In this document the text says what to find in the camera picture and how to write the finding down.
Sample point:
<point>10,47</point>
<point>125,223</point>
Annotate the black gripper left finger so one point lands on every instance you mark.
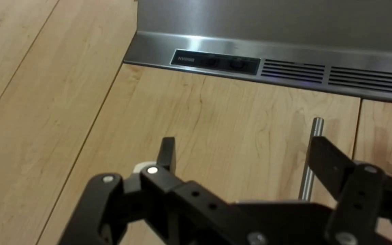
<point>191,204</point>

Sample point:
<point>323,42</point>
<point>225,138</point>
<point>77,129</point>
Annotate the stainless steel range hood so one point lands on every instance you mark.
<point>273,21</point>

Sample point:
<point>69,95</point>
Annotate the wood cabinet door white inside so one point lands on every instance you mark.
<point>228,117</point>

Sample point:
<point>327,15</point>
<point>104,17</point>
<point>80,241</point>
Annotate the narrow long wood cabinet door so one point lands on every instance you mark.
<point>47,113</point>

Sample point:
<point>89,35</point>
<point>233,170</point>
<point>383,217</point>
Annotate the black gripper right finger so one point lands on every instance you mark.
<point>355,204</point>

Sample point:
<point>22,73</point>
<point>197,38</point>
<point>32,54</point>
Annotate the wide light wood cabinet door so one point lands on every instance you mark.
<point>382,130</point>

